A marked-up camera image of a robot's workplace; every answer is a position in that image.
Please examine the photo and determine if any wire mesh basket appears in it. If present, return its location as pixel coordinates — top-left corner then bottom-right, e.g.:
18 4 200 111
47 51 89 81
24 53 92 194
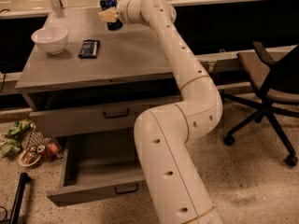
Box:
27 130 64 161

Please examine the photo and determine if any blue pepsi can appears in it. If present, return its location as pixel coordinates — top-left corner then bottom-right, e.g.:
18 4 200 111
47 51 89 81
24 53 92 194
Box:
99 0 122 31

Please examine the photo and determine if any black office chair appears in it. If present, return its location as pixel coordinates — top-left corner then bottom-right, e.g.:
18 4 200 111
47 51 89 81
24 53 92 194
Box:
221 42 299 167

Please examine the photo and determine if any grey open bottom drawer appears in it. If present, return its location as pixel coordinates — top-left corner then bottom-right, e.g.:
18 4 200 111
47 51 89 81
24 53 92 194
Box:
47 128 147 206

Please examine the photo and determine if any orange fruit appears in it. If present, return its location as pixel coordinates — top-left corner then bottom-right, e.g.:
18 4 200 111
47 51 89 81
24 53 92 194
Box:
49 143 60 154

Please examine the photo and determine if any small white dish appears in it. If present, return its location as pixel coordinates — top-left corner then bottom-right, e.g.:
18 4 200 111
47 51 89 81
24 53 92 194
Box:
18 150 41 168

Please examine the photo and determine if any grey middle drawer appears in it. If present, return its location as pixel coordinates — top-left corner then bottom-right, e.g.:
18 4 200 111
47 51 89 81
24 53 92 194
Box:
30 95 180 137

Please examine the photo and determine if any green chip bag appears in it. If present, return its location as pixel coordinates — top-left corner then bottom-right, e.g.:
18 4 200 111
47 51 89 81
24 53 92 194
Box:
7 119 32 138
0 139 21 158

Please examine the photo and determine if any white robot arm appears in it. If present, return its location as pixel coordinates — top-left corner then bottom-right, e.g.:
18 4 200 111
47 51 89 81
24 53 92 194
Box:
99 0 222 224

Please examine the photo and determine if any black metal stand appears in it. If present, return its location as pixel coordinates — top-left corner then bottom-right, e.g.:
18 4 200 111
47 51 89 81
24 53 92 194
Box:
8 173 31 224

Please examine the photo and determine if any red soda can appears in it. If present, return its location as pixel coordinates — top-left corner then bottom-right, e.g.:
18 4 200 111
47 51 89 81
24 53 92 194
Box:
37 145 52 161

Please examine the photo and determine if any grey drawer cabinet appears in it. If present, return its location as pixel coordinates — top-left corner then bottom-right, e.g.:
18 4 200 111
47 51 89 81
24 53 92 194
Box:
14 3 185 138

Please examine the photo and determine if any white bowl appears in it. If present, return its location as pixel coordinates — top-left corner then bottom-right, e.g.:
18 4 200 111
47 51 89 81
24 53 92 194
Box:
31 26 68 54

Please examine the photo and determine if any black cable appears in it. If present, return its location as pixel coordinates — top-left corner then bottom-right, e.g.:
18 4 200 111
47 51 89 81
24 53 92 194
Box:
0 205 9 224

